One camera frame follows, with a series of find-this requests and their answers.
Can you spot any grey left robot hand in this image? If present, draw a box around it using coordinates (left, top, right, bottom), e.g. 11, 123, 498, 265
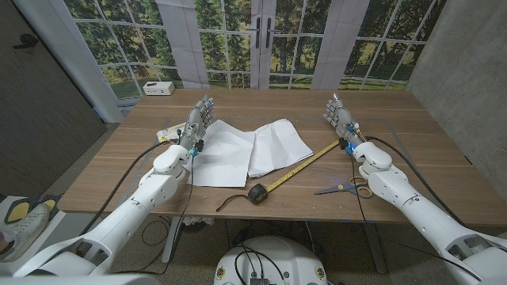
178, 94, 215, 151

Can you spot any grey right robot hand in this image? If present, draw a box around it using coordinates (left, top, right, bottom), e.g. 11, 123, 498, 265
322, 93, 368, 150

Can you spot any large white paper sheet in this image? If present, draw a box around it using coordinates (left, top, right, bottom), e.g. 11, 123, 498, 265
185, 119, 257, 188

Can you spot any black yellow tape measure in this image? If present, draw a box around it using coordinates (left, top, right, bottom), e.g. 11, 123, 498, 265
215, 139, 341, 213

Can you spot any white power strip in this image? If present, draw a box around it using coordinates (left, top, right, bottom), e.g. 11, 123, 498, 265
156, 121, 187, 144

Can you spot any white socket box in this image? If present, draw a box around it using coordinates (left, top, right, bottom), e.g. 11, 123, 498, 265
142, 81, 176, 97

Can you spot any printed window forest backdrop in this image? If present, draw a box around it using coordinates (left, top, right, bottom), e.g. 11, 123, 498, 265
63, 0, 448, 101

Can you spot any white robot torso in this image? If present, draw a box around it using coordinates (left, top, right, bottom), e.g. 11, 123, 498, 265
213, 236, 329, 285

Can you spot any yellow black foot pedal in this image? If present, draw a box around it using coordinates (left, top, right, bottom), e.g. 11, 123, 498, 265
3, 197, 36, 226

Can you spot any white sneaker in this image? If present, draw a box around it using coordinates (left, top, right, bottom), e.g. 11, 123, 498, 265
0, 203, 51, 263

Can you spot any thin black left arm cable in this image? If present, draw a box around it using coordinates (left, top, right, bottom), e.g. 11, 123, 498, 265
112, 152, 196, 276

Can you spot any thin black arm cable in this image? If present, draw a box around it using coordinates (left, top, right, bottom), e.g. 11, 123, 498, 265
112, 152, 196, 276
349, 153, 483, 281

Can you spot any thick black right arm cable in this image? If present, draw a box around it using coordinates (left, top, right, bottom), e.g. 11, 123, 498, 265
364, 135, 467, 227

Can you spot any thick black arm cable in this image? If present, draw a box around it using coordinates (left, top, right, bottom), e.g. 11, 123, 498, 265
364, 135, 467, 227
80, 139, 180, 236

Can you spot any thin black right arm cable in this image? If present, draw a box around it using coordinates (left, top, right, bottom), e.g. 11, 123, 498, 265
349, 153, 483, 281

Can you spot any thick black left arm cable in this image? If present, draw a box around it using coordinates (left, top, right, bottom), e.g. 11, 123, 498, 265
80, 139, 180, 236

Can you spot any black wall handle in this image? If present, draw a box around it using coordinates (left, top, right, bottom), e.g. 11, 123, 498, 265
13, 33, 40, 51

